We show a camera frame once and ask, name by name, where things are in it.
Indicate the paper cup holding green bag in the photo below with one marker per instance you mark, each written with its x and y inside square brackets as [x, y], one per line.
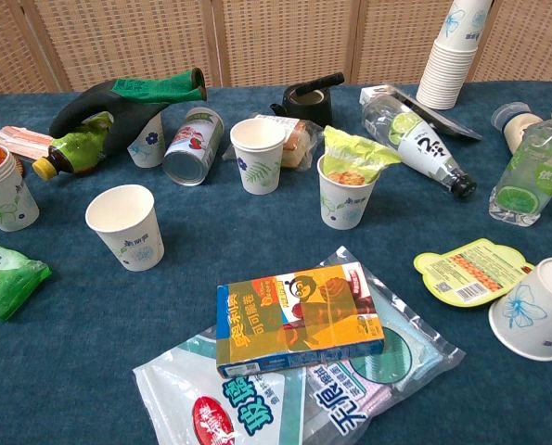
[345, 208]

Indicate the paper cup under glove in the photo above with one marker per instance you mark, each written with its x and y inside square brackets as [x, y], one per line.
[148, 148]

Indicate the paper cup holding orange packet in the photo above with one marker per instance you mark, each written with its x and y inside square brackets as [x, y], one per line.
[6, 204]

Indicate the inverted paper cup blue flower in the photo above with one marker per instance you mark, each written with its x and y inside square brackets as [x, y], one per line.
[530, 315]

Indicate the wrapped bread packet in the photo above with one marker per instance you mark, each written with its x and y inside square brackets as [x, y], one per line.
[296, 141]

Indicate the orange brown snack packet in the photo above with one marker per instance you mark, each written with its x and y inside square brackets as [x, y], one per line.
[299, 324]

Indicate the yellow-green snack bag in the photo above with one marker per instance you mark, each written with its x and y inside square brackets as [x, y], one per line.
[354, 153]

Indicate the tin can with red print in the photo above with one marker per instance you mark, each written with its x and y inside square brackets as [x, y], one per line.
[194, 143]

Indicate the black tape roll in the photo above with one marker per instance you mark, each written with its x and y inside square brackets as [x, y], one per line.
[310, 109]

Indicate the small white box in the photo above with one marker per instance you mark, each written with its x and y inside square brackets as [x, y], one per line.
[370, 95]

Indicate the clear bottle with black cap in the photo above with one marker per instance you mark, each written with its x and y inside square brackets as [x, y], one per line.
[419, 143]

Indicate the clear bag of cleaning cloths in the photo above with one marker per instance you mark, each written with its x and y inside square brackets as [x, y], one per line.
[266, 408]

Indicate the woven rattan folding screen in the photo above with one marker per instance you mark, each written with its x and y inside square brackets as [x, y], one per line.
[280, 37]

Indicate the green and black work glove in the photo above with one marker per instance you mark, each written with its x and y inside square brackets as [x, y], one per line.
[118, 109]

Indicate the long clear blister pack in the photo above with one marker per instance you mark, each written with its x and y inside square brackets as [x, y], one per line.
[447, 121]

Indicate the yellow-green shaped packet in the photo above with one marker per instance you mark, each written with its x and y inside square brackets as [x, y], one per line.
[470, 271]

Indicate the tea bottle with yellow cap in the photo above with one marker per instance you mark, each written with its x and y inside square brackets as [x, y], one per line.
[76, 148]

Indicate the stack of paper cups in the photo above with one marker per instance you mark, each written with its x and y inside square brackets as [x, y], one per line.
[447, 69]

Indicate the blue table cloth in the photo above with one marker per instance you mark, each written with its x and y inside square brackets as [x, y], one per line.
[71, 347]

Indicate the clear lime water bottle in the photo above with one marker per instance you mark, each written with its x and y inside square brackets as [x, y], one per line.
[530, 181]

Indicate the mayonnaise squeeze bottle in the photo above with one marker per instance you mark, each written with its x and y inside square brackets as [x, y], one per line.
[519, 127]

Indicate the pink striped tray pack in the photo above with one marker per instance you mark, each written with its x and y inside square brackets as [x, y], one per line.
[20, 139]

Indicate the green tissue pack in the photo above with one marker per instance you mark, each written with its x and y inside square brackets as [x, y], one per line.
[2, 283]

